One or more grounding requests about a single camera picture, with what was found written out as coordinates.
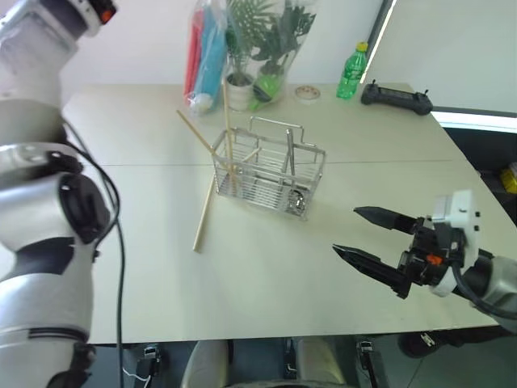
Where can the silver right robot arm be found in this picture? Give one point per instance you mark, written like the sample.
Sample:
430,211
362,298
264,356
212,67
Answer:
498,283

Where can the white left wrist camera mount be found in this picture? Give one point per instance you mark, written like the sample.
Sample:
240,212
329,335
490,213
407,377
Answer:
91,26

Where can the black handheld remote controller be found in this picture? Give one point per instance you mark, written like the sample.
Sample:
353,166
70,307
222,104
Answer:
393,98

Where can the wooden chopstick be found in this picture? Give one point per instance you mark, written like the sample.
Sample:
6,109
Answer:
194,128
204,222
249,156

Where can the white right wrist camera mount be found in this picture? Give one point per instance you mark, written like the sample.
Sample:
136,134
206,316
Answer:
462,210

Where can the black table frame clamp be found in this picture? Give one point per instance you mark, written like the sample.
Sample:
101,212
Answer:
150,357
366,351
289,355

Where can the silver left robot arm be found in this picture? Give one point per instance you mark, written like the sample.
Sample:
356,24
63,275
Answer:
38,202

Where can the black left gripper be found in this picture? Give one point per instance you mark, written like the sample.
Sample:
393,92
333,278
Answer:
104,9

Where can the clear plastic plant wrap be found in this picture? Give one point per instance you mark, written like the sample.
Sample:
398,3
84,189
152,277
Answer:
297,48

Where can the green plastic object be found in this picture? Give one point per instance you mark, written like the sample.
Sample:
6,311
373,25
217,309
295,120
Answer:
267,85

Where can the green plant in white pot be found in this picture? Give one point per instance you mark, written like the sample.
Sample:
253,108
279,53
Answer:
258,36

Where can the yellow object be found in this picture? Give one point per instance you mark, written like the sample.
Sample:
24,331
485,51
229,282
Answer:
509,178

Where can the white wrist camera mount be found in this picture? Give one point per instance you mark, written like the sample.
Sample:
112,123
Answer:
91,26
462,210

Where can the small round white dish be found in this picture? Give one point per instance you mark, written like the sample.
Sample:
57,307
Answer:
307,93

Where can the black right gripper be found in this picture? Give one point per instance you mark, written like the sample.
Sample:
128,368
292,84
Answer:
438,246

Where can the plastic bag red blue contents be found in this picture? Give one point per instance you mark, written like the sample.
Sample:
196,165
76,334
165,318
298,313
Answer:
204,56

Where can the metal spoon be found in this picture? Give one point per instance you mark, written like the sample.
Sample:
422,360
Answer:
289,157

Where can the green plastic bottle yellow cap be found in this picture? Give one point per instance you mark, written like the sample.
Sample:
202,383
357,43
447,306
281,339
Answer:
350,74

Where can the black shoe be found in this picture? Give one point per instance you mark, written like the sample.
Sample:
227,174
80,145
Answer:
424,343

